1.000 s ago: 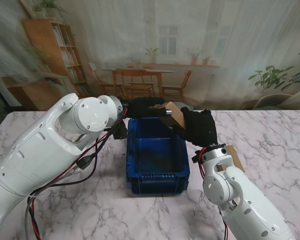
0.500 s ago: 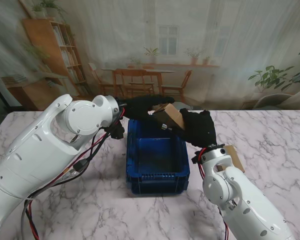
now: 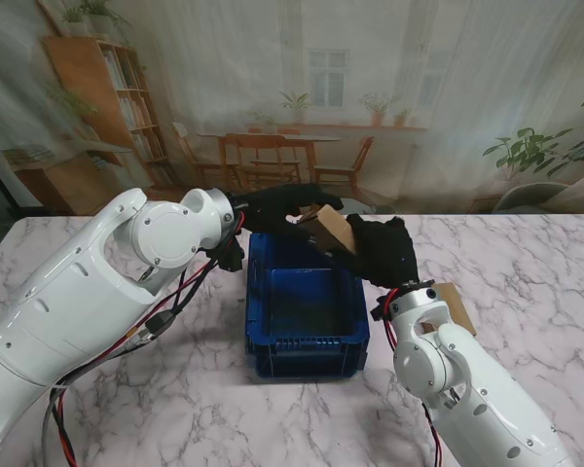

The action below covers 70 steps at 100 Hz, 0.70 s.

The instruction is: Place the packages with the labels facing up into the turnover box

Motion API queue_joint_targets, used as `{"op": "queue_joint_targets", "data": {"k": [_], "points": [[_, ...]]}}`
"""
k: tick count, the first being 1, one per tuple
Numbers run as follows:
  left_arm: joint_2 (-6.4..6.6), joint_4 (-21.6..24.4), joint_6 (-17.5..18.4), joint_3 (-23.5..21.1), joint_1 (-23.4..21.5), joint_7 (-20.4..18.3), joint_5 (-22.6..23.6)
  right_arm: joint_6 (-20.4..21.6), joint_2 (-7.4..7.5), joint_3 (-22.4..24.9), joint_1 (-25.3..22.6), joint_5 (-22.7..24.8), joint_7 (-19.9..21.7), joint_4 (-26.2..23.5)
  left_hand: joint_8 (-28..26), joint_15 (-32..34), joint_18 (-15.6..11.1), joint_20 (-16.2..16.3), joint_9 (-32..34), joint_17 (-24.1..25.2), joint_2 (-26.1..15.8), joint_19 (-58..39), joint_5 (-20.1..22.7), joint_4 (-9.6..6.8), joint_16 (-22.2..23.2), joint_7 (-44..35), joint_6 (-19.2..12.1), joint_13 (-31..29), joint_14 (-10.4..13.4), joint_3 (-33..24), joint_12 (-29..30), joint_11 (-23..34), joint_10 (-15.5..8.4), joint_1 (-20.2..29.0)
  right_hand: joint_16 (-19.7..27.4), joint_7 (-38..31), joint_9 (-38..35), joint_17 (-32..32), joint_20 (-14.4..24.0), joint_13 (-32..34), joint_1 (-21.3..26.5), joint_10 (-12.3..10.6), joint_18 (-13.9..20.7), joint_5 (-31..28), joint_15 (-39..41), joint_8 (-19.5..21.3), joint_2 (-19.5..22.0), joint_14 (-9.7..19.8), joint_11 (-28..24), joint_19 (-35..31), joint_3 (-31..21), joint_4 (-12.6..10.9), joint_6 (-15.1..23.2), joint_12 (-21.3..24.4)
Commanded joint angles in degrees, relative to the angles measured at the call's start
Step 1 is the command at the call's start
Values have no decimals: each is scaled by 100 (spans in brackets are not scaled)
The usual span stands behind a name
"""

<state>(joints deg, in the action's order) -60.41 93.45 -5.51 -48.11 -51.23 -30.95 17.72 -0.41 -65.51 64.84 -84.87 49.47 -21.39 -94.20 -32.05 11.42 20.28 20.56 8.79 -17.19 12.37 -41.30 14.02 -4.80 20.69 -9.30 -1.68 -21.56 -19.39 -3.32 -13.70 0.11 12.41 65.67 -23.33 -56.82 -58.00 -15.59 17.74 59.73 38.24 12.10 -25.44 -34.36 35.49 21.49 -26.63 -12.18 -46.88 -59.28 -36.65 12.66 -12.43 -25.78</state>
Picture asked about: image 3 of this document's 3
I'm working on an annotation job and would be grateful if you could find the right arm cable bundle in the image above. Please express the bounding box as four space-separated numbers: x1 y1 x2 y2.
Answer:
379 286 444 467

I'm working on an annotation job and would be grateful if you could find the cardboard package with white label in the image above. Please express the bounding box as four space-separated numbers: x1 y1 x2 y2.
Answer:
296 203 360 257

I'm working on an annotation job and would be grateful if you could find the plain brown cardboard package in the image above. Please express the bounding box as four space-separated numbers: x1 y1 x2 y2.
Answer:
435 281 478 337

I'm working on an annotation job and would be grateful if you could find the printed room scene backdrop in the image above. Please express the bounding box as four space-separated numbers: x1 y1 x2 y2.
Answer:
0 0 584 218

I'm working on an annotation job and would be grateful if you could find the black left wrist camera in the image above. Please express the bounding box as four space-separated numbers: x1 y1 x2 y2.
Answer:
216 240 247 273

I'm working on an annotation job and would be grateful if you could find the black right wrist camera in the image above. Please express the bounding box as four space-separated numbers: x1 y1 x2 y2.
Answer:
369 294 395 322

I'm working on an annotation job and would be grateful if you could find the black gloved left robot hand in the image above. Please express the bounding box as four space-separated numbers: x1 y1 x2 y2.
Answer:
228 183 345 244

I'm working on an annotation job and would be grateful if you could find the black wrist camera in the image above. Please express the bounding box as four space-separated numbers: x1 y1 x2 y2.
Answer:
369 294 395 322
216 240 247 273

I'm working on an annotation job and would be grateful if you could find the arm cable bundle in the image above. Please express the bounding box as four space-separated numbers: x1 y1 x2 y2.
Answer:
379 286 444 467
41 208 247 467

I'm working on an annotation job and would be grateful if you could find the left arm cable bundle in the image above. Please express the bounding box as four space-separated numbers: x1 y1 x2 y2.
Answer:
41 208 247 467

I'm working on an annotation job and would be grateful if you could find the blue plastic turnover box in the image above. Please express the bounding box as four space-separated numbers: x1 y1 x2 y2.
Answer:
245 232 371 379

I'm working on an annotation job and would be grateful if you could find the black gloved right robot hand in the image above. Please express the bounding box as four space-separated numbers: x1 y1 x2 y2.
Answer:
315 213 420 293

